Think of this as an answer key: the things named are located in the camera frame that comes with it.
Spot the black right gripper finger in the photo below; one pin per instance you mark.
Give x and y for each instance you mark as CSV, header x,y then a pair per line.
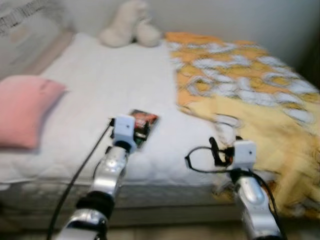
x,y
214,145

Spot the yellow orange cartoon blanket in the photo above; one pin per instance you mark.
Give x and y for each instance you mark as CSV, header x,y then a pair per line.
x,y
250,100

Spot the pink cushion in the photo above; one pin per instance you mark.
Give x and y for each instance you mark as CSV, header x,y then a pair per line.
x,y
25,110

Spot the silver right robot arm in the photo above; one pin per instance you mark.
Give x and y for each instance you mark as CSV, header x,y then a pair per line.
x,y
252,200

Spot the white quilted mattress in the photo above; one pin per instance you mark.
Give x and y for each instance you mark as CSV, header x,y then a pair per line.
x,y
110,85

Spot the cream plush toy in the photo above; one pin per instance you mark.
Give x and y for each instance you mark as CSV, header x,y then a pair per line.
x,y
127,27

